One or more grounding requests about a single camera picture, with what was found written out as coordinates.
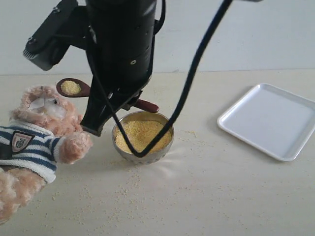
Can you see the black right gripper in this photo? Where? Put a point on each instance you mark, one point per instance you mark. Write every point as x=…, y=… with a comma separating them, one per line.
x=120, y=54

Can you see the dark red wooden spoon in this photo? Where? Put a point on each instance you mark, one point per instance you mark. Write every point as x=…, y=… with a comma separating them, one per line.
x=71, y=87

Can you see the teddy bear striped sweater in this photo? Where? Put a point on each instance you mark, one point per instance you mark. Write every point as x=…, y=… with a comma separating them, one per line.
x=43, y=131

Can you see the yellow-brown granular powder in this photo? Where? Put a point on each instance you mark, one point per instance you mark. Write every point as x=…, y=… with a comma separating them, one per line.
x=141, y=133

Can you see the steel bowl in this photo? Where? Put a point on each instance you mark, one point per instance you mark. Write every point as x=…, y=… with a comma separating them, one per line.
x=121, y=146

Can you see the white square plastic tray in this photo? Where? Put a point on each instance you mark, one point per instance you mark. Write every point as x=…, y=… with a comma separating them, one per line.
x=272, y=120

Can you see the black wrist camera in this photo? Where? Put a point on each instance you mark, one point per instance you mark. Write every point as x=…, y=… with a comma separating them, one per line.
x=65, y=26

